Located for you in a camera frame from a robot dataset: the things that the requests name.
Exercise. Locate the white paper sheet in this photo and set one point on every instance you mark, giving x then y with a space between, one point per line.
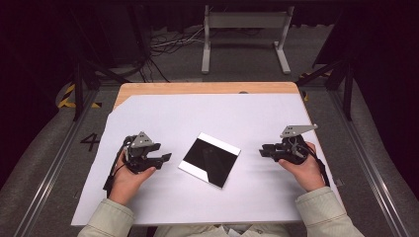
210 115

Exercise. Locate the person's left hand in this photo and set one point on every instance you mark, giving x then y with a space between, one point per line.
126 182

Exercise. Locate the yellow black hazard tape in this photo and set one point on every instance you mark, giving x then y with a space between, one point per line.
306 96
67 95

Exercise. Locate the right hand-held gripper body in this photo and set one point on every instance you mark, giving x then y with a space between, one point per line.
293 151

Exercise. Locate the person's right hand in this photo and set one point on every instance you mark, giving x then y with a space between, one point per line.
308 174

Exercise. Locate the wooden table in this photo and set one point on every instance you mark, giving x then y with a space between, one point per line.
197 88

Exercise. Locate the black tripod stand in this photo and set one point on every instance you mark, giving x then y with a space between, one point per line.
79 82
344 79

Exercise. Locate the person's beige clothing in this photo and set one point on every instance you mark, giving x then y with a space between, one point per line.
210 231

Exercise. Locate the grey metal stand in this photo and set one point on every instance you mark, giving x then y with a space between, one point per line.
245 20

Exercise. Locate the metal floor rail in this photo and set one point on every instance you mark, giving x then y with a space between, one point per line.
56 164
365 158

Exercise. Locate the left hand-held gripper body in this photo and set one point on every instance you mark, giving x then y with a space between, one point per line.
140 154

